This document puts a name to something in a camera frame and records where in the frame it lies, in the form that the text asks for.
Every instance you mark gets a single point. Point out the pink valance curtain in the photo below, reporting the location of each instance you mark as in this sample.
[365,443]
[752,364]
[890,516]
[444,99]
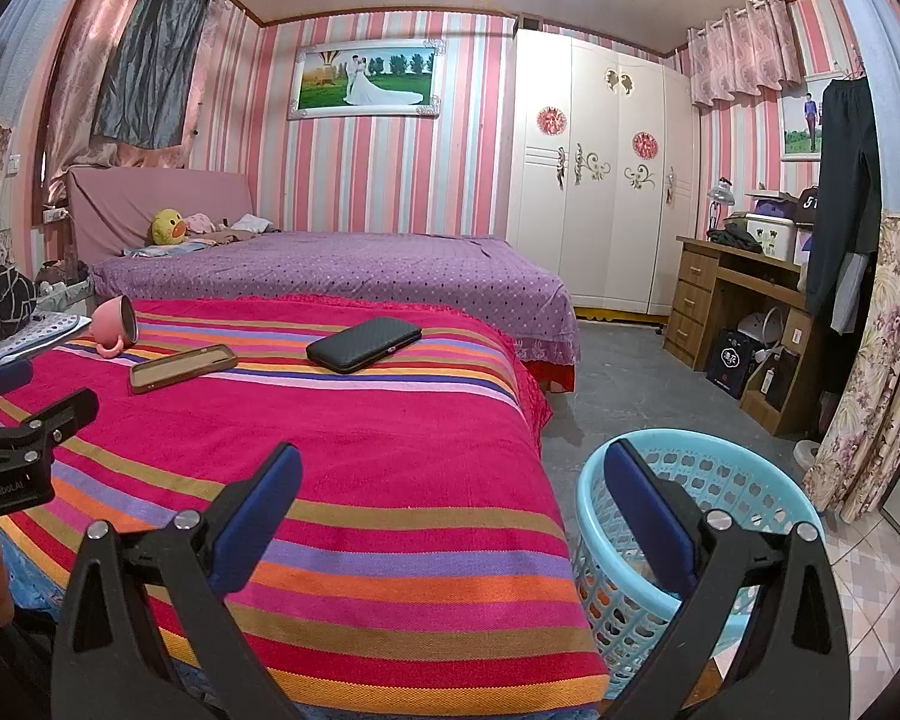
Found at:
[746,52]

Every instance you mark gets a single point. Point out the striped pink blanket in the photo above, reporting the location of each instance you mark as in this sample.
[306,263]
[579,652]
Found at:
[345,465]

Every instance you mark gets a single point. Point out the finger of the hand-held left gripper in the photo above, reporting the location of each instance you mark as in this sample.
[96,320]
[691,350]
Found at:
[37,424]
[0,381]

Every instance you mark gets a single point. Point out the yellow duck plush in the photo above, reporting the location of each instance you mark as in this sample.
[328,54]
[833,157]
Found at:
[169,227]

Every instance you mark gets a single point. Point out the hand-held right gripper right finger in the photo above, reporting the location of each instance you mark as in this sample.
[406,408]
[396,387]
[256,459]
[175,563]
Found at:
[649,510]

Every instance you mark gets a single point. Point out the cardboard box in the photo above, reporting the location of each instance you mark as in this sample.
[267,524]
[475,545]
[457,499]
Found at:
[780,382]

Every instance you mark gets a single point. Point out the white storage box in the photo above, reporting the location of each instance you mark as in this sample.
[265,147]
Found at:
[776,236]

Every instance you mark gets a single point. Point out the pink bed headboard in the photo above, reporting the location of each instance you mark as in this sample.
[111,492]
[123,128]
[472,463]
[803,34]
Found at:
[120,210]

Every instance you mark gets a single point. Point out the black patterned cushion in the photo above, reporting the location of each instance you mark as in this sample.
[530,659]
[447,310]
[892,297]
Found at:
[11,300]

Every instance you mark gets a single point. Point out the brown phone case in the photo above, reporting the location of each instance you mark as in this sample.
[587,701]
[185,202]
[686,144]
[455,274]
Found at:
[184,369]

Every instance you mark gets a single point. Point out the wooden desk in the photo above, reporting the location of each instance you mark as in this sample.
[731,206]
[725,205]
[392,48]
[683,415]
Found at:
[694,292]

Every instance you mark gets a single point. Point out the light blue plastic basket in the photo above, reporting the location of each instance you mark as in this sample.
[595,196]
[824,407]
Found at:
[735,480]

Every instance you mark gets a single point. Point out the bed with purple bedspread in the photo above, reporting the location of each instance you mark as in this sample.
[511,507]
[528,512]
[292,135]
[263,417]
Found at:
[360,277]

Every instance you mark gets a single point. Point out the black zip case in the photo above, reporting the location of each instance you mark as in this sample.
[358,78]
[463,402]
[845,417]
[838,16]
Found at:
[360,343]

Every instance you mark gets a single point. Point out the grey curtain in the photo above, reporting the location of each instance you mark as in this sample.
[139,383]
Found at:
[150,60]

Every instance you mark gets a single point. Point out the desk lamp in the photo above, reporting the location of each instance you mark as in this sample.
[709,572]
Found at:
[721,193]

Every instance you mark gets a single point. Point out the framed wedding photo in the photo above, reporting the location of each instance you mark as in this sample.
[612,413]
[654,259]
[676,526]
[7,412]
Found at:
[364,79]

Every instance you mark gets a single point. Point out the pink cup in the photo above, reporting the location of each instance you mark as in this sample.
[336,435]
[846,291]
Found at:
[109,322]

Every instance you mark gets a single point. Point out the polka-dot cloth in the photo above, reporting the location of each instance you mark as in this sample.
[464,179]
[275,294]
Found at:
[45,330]

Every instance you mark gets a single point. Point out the white fan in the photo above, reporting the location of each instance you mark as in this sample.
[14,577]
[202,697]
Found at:
[766,322]

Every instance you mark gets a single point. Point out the black gift box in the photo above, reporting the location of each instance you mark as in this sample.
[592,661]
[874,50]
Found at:
[731,364]

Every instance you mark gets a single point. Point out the small wall poster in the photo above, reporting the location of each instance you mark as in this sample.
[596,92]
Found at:
[799,127]

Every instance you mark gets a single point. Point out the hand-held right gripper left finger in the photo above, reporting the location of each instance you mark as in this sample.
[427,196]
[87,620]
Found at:
[259,510]

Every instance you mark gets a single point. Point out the pink satin curtain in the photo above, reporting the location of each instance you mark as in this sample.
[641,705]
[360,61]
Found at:
[71,90]

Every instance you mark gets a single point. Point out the dark hanging garment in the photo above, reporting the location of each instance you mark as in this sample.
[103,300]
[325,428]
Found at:
[844,195]

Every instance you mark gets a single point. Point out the white wardrobe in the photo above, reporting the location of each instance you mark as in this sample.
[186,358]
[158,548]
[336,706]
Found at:
[607,225]

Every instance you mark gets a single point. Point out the pink soft toy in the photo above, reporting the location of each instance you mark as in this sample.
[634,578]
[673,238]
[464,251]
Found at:
[201,223]

